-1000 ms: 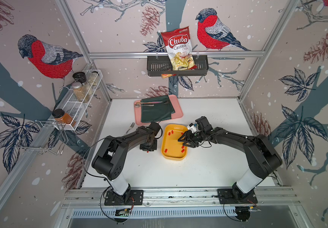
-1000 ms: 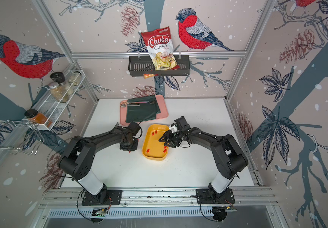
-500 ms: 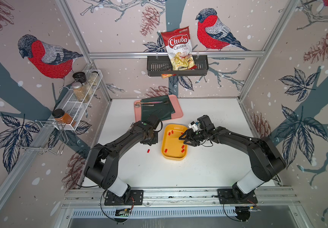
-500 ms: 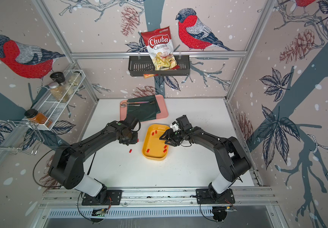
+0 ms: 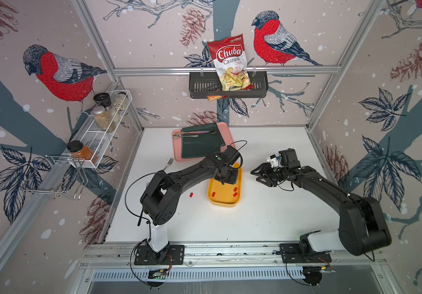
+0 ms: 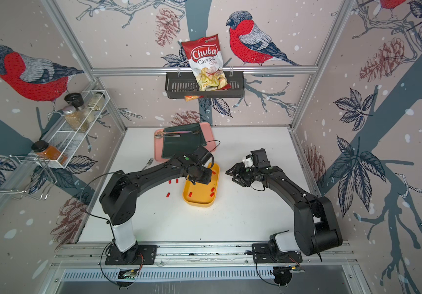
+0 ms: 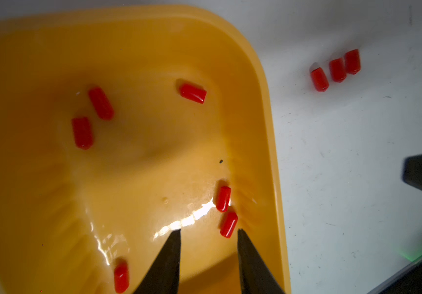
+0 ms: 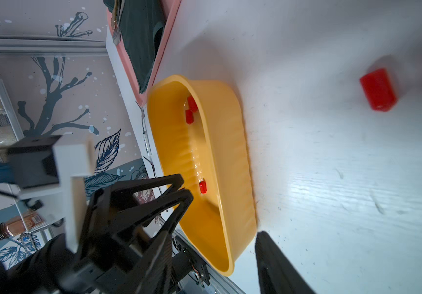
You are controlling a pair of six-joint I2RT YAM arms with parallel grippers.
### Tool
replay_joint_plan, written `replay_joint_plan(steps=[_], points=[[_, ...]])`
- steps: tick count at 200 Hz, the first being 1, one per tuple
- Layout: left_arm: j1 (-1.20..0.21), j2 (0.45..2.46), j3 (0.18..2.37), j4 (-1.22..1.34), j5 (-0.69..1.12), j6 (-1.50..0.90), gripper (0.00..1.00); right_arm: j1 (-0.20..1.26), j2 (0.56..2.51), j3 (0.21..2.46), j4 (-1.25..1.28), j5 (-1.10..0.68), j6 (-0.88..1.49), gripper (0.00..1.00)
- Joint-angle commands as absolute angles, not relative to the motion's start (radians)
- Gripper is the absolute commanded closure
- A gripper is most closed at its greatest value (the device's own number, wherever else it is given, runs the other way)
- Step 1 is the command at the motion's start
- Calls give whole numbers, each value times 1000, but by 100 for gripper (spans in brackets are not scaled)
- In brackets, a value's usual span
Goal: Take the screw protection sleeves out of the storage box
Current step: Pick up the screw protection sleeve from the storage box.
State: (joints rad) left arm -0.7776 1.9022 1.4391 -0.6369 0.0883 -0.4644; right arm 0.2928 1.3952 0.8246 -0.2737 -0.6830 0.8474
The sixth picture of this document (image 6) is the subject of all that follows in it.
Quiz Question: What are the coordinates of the aluminium corner frame post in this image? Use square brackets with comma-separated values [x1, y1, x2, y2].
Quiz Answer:
[41, 0, 127, 132]

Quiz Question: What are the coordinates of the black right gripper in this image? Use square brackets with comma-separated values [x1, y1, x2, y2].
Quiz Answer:
[224, 162, 258, 186]

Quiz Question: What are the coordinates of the black wire wall basket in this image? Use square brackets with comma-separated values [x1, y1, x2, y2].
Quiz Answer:
[165, 72, 245, 99]

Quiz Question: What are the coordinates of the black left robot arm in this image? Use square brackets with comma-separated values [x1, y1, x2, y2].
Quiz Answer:
[100, 147, 214, 263]

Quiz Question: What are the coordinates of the yellow plastic storage box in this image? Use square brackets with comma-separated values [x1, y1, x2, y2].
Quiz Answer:
[182, 163, 220, 208]

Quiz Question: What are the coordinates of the long gold colourful spoon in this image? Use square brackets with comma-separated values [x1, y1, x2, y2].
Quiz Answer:
[156, 131, 198, 135]

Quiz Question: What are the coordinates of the white wire spice rack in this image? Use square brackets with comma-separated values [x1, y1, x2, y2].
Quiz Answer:
[28, 89, 110, 169]

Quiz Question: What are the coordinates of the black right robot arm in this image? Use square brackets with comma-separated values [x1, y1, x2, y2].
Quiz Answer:
[226, 148, 343, 256]

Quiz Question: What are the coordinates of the orange spice jar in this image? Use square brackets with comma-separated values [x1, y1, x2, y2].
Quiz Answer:
[31, 140, 67, 164]

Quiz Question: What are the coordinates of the fork with white handle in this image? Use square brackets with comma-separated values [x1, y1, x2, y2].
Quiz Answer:
[142, 158, 153, 170]

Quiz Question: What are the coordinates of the Chuba cassava chips bag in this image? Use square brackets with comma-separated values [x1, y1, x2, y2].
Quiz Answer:
[182, 34, 231, 91]

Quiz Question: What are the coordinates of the clear spice jar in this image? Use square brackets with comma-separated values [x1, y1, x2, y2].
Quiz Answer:
[87, 92, 105, 111]

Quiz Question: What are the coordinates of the dark green cloth napkin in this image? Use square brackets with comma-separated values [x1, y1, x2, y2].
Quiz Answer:
[162, 123, 207, 159]

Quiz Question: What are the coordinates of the chrome wire holder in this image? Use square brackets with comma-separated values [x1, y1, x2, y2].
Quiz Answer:
[0, 154, 59, 200]

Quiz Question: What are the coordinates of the small silver spoon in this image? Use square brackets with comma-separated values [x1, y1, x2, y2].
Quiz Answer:
[154, 132, 181, 139]

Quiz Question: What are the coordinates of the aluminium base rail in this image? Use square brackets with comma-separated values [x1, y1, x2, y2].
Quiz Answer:
[48, 241, 359, 269]

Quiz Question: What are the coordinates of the silver lid spice jar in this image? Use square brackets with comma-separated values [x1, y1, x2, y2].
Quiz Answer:
[62, 105, 89, 132]

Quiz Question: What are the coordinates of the pink plastic tray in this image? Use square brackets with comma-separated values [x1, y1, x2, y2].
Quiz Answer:
[154, 122, 217, 162]

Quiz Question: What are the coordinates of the aluminium horizontal frame bar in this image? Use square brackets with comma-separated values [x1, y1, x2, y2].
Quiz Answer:
[90, 65, 319, 77]

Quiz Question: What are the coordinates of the black lid spice jar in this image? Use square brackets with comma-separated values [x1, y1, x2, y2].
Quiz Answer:
[64, 93, 86, 110]

